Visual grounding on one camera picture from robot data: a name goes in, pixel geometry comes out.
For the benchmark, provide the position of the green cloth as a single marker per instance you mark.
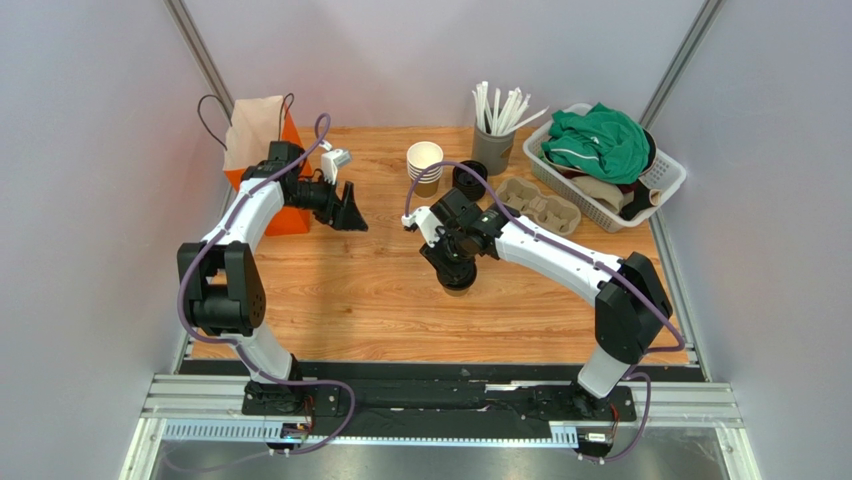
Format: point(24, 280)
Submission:
point(603, 143)

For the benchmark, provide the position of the white plastic basket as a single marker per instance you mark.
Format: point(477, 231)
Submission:
point(662, 177)

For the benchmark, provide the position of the grey straw holder cup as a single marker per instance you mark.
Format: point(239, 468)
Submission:
point(493, 152)

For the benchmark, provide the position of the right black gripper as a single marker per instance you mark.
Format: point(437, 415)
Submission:
point(450, 259)

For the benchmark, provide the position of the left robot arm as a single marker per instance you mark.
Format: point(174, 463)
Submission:
point(221, 297)

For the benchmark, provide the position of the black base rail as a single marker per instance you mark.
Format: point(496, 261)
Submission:
point(468, 401)

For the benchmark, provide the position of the black cup lid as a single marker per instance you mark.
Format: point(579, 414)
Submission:
point(457, 275)

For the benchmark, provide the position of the white wrapped straws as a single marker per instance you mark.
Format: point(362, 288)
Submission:
point(499, 113)

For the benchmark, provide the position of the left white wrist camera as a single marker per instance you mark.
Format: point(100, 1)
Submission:
point(332, 160)

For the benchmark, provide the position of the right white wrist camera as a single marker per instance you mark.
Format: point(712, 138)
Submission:
point(422, 219)

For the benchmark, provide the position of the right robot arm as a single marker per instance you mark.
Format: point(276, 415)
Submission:
point(630, 304)

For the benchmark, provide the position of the paper cup stack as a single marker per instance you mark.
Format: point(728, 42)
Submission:
point(422, 160)

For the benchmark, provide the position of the black lid stack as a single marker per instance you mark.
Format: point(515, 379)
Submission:
point(471, 180)

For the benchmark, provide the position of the orange paper bag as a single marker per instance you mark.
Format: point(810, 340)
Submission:
point(260, 137)

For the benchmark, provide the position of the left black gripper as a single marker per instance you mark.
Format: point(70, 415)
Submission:
point(343, 215)

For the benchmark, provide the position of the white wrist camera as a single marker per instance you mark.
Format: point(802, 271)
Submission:
point(422, 219)
point(332, 160)

